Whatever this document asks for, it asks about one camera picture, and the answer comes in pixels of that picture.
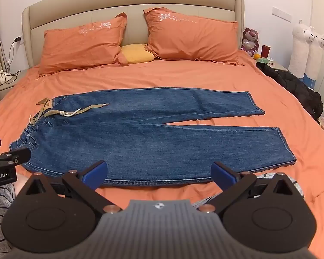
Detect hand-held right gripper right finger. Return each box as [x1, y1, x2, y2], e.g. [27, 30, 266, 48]
[198, 162, 295, 217]

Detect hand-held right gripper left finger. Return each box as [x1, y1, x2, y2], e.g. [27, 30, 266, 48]
[24, 160, 121, 216]

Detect blue denim pants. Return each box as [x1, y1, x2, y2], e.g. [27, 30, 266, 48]
[9, 87, 297, 187]

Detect beige nightstand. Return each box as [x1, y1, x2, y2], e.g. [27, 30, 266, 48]
[0, 69, 30, 101]

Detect white crumpled cloth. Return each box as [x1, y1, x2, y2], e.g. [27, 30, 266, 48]
[0, 70, 10, 88]

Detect bed with orange sheet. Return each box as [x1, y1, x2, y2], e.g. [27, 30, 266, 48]
[0, 51, 324, 216]

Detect black jacket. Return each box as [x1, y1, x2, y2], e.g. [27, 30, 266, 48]
[256, 62, 324, 121]

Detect orange embroidered pillow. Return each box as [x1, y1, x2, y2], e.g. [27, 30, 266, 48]
[143, 8, 245, 67]
[36, 12, 129, 76]

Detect light nightstand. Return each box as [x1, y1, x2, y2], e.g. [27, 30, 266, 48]
[256, 58, 290, 72]

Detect small yellow pillow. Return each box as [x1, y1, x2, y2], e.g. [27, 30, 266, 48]
[121, 44, 155, 65]

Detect pink plush bear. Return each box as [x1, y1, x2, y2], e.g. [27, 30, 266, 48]
[241, 27, 260, 57]

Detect white alpaca plush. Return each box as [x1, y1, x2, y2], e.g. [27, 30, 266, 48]
[305, 31, 324, 88]
[288, 19, 314, 79]

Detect beige padded headboard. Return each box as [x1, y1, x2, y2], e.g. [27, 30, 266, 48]
[22, 0, 245, 68]

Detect black charger cable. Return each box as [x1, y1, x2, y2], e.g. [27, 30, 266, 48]
[4, 36, 22, 85]

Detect white wall switch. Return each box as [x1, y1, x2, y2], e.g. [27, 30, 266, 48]
[272, 6, 292, 21]

